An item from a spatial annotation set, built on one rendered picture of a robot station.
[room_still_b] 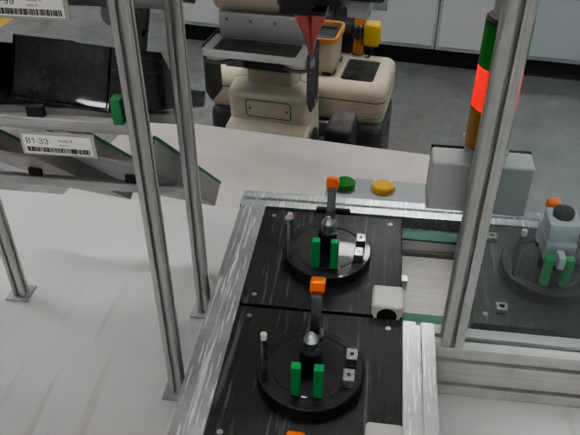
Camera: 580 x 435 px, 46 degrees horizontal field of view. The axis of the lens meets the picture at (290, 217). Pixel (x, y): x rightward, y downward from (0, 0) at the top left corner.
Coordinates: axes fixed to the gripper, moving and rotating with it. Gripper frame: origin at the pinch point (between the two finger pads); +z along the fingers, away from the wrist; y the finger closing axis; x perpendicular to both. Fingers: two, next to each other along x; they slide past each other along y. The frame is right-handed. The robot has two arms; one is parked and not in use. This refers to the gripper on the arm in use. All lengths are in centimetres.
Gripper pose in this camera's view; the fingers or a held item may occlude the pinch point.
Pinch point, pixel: (311, 48)
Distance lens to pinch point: 113.0
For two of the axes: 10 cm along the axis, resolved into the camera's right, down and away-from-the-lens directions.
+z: -0.1, 8.2, 5.7
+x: 1.4, -5.6, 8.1
